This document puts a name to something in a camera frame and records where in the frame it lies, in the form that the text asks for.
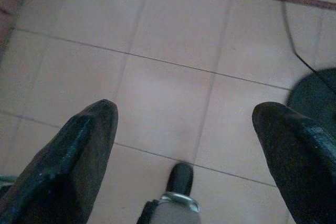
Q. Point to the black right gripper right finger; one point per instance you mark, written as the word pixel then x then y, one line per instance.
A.
pixel 302 161

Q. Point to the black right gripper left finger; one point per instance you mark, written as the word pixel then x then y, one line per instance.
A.
pixel 52 171

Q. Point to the black round base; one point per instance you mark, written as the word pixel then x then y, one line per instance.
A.
pixel 312 95

